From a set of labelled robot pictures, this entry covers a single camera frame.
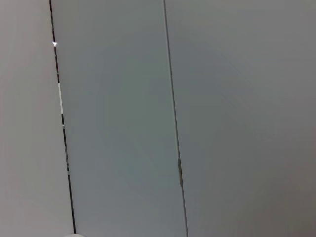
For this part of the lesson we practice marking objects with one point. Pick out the metal wall hinge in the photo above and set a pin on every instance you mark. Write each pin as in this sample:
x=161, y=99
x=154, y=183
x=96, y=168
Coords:
x=180, y=172

